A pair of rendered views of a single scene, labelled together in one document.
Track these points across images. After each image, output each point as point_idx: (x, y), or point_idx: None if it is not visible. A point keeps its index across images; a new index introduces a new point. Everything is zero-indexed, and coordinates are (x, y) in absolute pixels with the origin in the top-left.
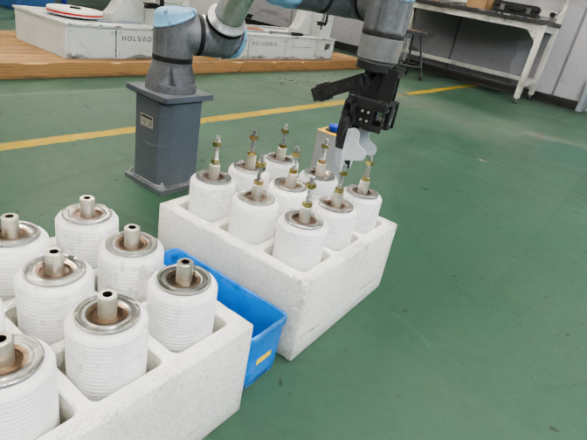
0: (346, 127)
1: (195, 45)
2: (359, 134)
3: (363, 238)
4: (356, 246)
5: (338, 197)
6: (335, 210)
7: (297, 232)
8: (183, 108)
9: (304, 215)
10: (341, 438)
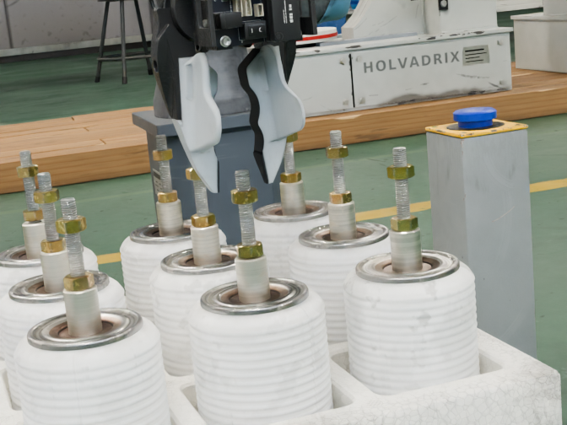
0: (166, 52)
1: None
2: (205, 67)
3: (364, 406)
4: (306, 424)
5: (242, 271)
6: (218, 308)
7: (24, 357)
8: (214, 145)
9: (68, 312)
10: None
